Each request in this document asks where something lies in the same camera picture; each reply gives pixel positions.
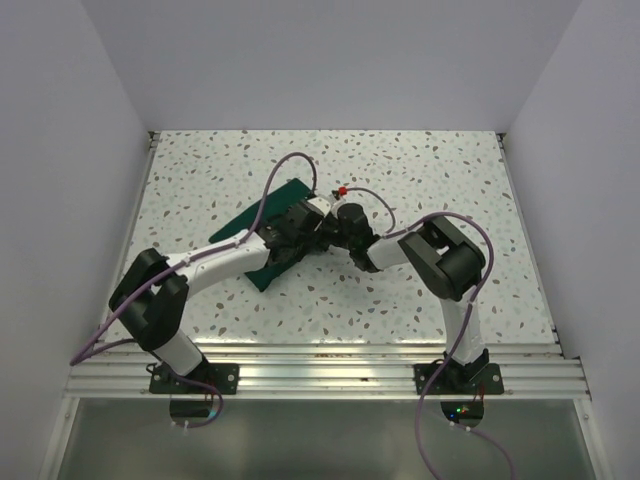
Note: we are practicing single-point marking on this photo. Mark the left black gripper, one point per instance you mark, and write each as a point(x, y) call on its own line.
point(307, 242)

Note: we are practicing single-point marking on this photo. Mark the green surgical drape cloth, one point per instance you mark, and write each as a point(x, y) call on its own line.
point(277, 202)

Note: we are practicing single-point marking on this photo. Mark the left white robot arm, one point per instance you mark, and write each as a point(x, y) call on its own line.
point(151, 298)

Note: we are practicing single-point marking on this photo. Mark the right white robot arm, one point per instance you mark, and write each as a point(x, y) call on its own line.
point(449, 264)

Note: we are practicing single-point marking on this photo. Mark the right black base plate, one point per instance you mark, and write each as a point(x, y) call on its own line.
point(487, 381)

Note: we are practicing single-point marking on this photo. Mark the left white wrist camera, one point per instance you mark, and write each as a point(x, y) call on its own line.
point(321, 205)

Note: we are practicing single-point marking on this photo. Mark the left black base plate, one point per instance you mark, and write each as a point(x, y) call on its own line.
point(207, 378)

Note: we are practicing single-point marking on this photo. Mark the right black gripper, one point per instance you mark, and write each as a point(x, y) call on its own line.
point(330, 217)

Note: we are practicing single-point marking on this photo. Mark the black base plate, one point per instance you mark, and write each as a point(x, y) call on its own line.
point(207, 378)
point(487, 381)

